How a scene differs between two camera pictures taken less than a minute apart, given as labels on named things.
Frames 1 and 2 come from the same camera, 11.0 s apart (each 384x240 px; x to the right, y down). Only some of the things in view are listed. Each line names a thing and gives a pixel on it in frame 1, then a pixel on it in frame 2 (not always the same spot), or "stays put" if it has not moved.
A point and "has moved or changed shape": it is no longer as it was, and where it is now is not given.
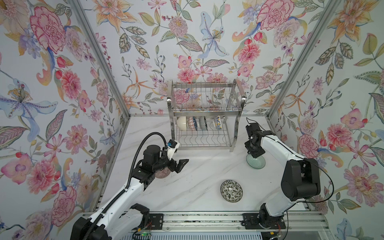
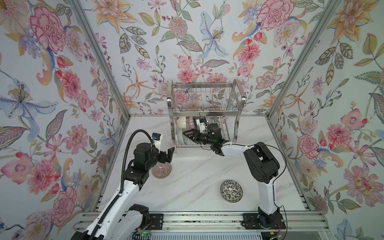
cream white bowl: [181, 123] stays put
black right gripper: [255, 154] → [196, 134]
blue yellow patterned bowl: [218, 123] stays put
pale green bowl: [258, 163] has moved or changed shape
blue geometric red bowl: [192, 123] stays put
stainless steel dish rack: [205, 115] stays put
